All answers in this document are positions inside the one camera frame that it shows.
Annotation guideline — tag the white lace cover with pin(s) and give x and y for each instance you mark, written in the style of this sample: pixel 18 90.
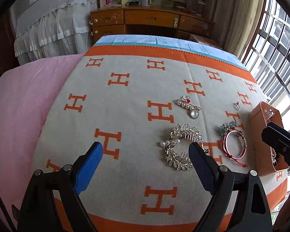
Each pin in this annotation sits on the white lace cover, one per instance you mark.
pixel 51 28

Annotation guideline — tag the orange grey H blanket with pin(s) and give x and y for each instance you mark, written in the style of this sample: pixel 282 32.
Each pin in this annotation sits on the orange grey H blanket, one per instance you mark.
pixel 124 98

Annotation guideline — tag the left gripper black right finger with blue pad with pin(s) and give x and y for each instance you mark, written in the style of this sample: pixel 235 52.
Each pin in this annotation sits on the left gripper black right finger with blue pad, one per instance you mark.
pixel 214 178

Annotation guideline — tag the beige curtain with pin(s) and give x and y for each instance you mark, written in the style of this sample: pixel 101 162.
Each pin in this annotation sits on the beige curtain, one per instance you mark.
pixel 235 21

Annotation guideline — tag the light blue patterned sheet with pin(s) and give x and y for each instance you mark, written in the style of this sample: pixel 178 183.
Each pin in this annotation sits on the light blue patterned sheet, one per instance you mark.
pixel 170 43

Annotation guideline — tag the teal flower earrings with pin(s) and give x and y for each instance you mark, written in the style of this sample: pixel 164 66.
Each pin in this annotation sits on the teal flower earrings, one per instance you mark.
pixel 227 127

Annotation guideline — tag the stack of books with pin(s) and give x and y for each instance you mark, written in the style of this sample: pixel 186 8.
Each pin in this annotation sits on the stack of books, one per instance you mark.
pixel 204 41

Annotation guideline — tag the silver ring pink stone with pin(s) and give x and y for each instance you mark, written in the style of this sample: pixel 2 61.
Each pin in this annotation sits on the silver ring pink stone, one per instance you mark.
pixel 237 106

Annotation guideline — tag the rhinestone leaf hair comb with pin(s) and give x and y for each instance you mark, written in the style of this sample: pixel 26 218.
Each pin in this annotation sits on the rhinestone leaf hair comb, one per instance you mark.
pixel 176 146

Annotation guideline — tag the pink bedsheet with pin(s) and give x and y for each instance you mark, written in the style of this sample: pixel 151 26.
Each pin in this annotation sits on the pink bedsheet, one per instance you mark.
pixel 26 96

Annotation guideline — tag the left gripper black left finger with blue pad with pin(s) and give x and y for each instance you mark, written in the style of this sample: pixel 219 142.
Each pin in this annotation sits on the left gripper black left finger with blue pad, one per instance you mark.
pixel 77 176

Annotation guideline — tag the pearl safety pin brooch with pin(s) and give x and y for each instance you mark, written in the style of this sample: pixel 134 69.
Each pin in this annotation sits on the pearl safety pin brooch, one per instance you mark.
pixel 193 110

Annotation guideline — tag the silver ring red stone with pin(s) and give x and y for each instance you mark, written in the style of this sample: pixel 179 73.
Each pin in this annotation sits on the silver ring red stone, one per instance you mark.
pixel 186 98

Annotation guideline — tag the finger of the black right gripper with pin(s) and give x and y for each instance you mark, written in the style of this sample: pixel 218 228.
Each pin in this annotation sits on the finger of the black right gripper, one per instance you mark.
pixel 278 137

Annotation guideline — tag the wooden desk with drawers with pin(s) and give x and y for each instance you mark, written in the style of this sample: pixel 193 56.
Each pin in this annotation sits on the wooden desk with drawers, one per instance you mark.
pixel 152 20

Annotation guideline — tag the white mug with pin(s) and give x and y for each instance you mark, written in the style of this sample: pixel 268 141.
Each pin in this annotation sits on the white mug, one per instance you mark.
pixel 146 3

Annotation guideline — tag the pink open jewelry box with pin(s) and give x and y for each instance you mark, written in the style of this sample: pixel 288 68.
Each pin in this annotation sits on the pink open jewelry box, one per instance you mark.
pixel 268 161

